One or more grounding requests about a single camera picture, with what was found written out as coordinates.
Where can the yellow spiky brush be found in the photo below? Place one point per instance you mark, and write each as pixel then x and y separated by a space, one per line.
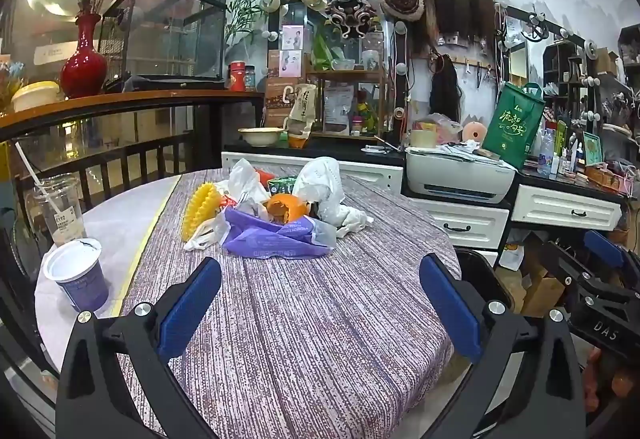
pixel 200 211

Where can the teal framed picture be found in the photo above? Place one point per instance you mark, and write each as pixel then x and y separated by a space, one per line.
pixel 592 149

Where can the glass display case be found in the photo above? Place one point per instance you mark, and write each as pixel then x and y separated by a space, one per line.
pixel 165 39

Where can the white table cover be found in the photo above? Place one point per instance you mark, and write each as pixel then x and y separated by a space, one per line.
pixel 115 229

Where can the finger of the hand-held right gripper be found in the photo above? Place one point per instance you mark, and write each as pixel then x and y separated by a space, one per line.
pixel 565 264
pixel 605 249

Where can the dark brown trash bin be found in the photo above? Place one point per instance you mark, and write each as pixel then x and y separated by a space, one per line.
pixel 487 279

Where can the green tote bag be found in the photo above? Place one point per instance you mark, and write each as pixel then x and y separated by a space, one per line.
pixel 515 129

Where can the round table with striped cloth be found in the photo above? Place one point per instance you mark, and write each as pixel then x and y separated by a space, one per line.
pixel 300 319

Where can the large white plastic bag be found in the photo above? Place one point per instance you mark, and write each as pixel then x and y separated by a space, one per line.
pixel 325 189

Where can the white bag orange print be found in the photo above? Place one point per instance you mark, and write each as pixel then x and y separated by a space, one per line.
pixel 511 256

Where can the red vase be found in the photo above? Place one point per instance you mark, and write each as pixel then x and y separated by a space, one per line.
pixel 84 69

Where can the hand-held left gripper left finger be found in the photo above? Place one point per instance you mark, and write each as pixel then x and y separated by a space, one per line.
pixel 192 299

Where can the purple paper cup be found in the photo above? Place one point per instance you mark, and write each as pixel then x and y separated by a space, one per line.
pixel 82 284

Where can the black shelf unit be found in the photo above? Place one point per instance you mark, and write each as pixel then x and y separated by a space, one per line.
pixel 565 69

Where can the wide white drawer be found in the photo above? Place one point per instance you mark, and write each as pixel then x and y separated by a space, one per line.
pixel 370 171

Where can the red snack packet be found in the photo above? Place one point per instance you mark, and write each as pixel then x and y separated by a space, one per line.
pixel 264 175

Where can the glass jar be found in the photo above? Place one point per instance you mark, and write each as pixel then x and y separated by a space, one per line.
pixel 250 79

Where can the wooden counter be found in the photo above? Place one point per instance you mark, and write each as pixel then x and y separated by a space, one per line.
pixel 125 101

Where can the stack of papers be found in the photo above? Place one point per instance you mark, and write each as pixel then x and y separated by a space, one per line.
pixel 450 151

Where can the green snack packet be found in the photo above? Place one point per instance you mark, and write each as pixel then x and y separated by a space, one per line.
pixel 282 184

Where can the ornate headdress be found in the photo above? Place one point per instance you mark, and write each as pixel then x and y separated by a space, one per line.
pixel 350 16

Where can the water bottle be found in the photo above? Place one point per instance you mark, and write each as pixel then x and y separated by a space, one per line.
pixel 546 154

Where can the pink box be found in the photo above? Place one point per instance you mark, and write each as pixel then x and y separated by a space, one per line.
pixel 292 38

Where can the brown box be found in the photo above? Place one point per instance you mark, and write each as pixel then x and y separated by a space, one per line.
pixel 277 89

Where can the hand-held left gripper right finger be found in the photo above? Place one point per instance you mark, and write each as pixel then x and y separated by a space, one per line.
pixel 450 309

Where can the orange cup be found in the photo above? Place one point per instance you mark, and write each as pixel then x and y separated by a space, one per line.
pixel 299 142

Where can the cream bowl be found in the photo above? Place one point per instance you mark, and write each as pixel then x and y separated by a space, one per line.
pixel 260 137

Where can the cream plastic container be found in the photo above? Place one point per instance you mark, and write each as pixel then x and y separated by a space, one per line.
pixel 35 96

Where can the orange peel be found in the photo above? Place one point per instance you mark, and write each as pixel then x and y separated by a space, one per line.
pixel 286 209

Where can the clear plastic cup with straw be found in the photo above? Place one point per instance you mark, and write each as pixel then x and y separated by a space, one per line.
pixel 32 174

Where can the beige paper bag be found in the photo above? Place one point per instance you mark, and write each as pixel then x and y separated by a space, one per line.
pixel 301 109

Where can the thin white plastic bag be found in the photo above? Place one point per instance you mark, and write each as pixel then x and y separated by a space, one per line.
pixel 202 239

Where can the cardboard box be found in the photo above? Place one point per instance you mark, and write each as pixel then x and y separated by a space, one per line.
pixel 542 291

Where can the white saucer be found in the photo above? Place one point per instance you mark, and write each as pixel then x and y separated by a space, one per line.
pixel 376 149

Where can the white printer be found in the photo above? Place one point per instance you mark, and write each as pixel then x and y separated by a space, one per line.
pixel 460 176

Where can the pink plastic bag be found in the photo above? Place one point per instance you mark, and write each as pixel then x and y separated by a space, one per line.
pixel 442 126

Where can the pink round disc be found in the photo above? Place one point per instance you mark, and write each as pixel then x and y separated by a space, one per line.
pixel 474 131

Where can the purple plastic bag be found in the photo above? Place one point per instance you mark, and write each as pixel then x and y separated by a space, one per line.
pixel 275 241

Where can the bamboo shelf rack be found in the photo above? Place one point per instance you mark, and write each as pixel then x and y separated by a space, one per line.
pixel 345 76

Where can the person's right hand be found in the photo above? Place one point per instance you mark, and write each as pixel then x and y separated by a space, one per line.
pixel 617 384

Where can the row of hanging hair wefts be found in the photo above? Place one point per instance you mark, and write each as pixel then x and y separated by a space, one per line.
pixel 450 4

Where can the red tin can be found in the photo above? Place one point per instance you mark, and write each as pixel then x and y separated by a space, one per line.
pixel 237 76

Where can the black wooden railing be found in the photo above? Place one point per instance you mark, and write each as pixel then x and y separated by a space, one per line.
pixel 105 164

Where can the black wig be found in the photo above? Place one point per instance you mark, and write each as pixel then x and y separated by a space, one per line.
pixel 445 89

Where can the small white plastic bag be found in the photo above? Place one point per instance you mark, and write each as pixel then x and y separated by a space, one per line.
pixel 246 181

